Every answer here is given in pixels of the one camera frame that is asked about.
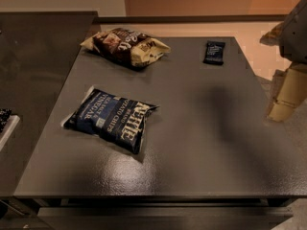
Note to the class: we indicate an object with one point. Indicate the brown chip bag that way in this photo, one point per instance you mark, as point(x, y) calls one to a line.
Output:
point(127, 47)

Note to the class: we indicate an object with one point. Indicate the dark blue rxbar wrapper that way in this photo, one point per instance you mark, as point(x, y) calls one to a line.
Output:
point(214, 53)

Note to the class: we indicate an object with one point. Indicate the blue kettle chip bag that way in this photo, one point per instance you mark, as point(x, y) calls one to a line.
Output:
point(118, 120)

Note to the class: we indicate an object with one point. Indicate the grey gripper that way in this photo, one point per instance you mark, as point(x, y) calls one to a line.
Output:
point(295, 37)

